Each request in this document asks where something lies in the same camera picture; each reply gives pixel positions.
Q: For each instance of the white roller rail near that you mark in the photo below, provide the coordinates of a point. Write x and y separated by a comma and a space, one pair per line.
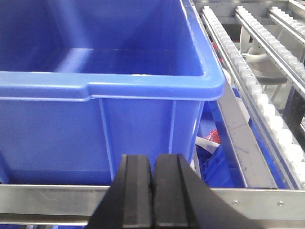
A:
285, 152

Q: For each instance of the white roller rail far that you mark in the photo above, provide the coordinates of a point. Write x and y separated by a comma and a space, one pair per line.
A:
295, 27

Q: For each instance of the blue plastic bin right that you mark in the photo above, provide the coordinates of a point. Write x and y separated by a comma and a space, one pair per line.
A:
83, 82

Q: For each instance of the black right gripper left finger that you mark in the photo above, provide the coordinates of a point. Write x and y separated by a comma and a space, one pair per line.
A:
127, 203

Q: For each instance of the white roller rail middle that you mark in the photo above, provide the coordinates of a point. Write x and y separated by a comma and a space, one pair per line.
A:
288, 64

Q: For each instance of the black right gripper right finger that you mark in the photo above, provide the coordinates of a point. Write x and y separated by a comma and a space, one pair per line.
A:
181, 199

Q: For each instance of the white roller rail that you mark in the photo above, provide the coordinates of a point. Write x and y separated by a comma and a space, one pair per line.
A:
288, 64
285, 152
295, 27

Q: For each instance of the red and white packet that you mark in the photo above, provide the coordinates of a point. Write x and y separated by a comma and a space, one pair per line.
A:
210, 143

